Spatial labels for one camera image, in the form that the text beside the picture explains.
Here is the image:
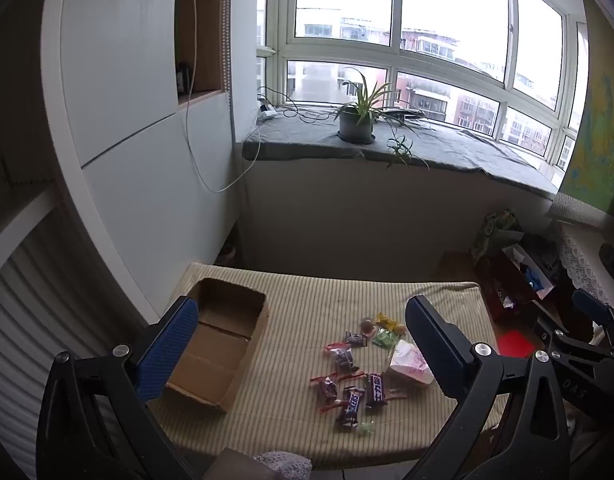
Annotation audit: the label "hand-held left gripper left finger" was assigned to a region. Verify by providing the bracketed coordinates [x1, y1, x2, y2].
[36, 296, 208, 480]

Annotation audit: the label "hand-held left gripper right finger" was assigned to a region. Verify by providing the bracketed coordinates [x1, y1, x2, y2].
[404, 295, 572, 480]

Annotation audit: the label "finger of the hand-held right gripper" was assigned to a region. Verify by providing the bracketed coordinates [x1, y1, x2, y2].
[572, 288, 614, 346]
[533, 315, 614, 363]

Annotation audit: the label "sliced bread packet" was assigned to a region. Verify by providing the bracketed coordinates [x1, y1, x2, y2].
[387, 340, 435, 386]

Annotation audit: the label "cardboard box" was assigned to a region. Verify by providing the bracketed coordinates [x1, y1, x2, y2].
[164, 278, 270, 413]

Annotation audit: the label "green candy packet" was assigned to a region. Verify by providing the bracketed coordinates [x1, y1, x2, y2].
[373, 329, 400, 352]

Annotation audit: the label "brown chocolate bar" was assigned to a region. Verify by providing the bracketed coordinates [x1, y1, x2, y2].
[365, 373, 389, 408]
[335, 386, 366, 430]

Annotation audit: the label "clear red-ended candy packet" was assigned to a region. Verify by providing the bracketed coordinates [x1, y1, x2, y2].
[309, 371, 344, 413]
[324, 342, 365, 376]

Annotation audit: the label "red paper sheet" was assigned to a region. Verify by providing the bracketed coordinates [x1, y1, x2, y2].
[497, 331, 540, 358]

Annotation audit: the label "white lace cloth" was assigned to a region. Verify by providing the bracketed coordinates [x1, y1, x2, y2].
[547, 192, 614, 306]

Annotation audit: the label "red box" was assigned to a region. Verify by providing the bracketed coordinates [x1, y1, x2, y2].
[474, 242, 558, 323]

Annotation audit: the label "green snack bag on floor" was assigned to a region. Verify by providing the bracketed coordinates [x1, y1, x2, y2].
[469, 208, 525, 261]

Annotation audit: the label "striped tablecloth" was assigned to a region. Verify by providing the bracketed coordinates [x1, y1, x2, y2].
[147, 261, 508, 471]

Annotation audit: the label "white ribbed roller door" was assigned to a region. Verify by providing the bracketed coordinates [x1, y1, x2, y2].
[0, 200, 152, 466]

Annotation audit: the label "grey knitted cloth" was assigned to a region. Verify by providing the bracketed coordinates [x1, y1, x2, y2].
[252, 451, 312, 480]

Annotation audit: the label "white cabinet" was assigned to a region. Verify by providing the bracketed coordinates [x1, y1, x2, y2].
[39, 0, 248, 321]

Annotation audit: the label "black flat device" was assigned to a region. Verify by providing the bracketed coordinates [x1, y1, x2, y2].
[382, 105, 422, 121]

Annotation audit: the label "potted spider plant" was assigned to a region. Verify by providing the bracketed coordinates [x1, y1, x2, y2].
[332, 66, 430, 171]

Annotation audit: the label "grey windowsill cloth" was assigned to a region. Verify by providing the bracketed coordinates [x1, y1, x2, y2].
[242, 105, 560, 196]

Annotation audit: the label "wooden shelf niche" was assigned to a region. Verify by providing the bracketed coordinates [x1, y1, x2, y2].
[176, 0, 225, 106]

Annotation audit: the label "white framed window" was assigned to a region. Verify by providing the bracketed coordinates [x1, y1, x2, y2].
[257, 0, 590, 173]

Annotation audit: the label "green yellow wall painting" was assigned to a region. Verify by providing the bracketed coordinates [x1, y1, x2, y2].
[557, 0, 614, 211]

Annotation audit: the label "white cable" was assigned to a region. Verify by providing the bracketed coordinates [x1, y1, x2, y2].
[178, 0, 262, 193]

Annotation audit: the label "black cables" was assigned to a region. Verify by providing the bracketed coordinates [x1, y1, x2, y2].
[257, 85, 348, 123]

